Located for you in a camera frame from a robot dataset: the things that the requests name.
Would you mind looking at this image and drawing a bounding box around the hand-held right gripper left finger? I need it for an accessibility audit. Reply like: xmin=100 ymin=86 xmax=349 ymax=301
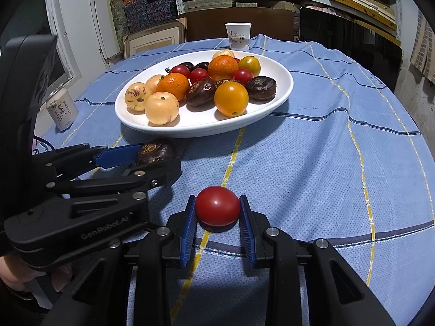
xmin=41 ymin=195 xmax=198 ymax=326

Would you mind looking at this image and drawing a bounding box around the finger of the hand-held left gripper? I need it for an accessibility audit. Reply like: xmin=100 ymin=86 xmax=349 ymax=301
xmin=46 ymin=159 xmax=183 ymax=199
xmin=32 ymin=143 xmax=145 ymax=180

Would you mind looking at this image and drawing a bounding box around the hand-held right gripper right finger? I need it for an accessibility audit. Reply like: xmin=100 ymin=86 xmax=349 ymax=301
xmin=239 ymin=195 xmax=396 ymax=326

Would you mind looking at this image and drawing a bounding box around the red cherry tomato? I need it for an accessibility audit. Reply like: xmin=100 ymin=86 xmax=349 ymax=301
xmin=195 ymin=186 xmax=241 ymax=227
xmin=170 ymin=65 xmax=191 ymax=79
xmin=232 ymin=68 xmax=254 ymax=84
xmin=189 ymin=68 xmax=210 ymax=85

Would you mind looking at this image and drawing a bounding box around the purple streaked pepino melon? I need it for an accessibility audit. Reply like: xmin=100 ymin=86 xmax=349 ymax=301
xmin=125 ymin=82 xmax=153 ymax=112

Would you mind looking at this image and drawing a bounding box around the white plate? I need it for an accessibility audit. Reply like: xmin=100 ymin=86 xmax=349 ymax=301
xmin=114 ymin=50 xmax=294 ymax=139

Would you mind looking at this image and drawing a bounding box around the pale orange pepino melon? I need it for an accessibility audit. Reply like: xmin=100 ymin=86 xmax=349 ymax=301
xmin=146 ymin=74 xmax=167 ymax=93

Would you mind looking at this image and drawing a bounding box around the orange tangerine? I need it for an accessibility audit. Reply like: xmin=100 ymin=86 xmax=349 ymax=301
xmin=207 ymin=55 xmax=239 ymax=82
xmin=156 ymin=73 xmax=190 ymax=102

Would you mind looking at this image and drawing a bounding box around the yellow tomato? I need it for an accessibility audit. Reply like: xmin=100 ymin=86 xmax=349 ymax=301
xmin=238 ymin=56 xmax=261 ymax=77
xmin=214 ymin=81 xmax=249 ymax=118

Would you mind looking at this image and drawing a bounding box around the person's left hand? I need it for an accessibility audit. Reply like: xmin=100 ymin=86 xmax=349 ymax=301
xmin=0 ymin=256 xmax=73 ymax=293

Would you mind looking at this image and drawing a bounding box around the beige drink can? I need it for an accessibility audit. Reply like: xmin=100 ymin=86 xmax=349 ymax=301
xmin=46 ymin=86 xmax=80 ymax=131

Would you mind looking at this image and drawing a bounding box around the blue striped tablecloth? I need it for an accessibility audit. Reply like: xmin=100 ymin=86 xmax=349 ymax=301
xmin=32 ymin=34 xmax=435 ymax=326

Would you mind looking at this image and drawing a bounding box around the white framed window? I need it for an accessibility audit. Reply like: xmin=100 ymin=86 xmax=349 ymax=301
xmin=0 ymin=0 xmax=82 ymax=90

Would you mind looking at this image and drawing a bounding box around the white wooden slat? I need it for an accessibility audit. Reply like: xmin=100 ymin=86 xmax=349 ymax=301
xmin=89 ymin=0 xmax=113 ymax=65

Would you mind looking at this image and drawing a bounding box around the green marbled board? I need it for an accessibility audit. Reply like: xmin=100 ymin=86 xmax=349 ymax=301
xmin=107 ymin=0 xmax=130 ymax=41

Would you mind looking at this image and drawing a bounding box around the stack of blue patterned boxes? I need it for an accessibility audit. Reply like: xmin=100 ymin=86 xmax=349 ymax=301
xmin=123 ymin=0 xmax=176 ymax=32

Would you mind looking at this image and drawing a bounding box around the brown wooden board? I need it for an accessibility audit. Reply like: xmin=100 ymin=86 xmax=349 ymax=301
xmin=185 ymin=7 xmax=296 ymax=43

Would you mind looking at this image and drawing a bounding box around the white printed paper cup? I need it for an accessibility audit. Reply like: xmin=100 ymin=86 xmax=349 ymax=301
xmin=225 ymin=22 xmax=252 ymax=51

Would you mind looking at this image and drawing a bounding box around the grey woven flat box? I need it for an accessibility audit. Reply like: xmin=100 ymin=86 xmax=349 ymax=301
xmin=183 ymin=0 xmax=234 ymax=13

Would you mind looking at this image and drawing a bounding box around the black flat screen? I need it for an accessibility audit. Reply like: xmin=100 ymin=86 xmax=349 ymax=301
xmin=299 ymin=6 xmax=403 ymax=92

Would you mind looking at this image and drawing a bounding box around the brick patterned curtain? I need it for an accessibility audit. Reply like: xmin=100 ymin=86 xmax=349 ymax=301
xmin=409 ymin=10 xmax=435 ymax=84

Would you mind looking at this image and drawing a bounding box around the stack of yellow wooden frames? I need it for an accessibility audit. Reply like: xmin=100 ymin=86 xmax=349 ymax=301
xmin=324 ymin=0 xmax=399 ymax=30

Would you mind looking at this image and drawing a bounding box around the black cable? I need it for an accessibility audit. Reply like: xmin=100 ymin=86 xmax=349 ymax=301
xmin=32 ymin=135 xmax=57 ymax=152

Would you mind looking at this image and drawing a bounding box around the beige picture frame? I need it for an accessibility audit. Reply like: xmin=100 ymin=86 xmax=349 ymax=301
xmin=123 ymin=17 xmax=187 ymax=60

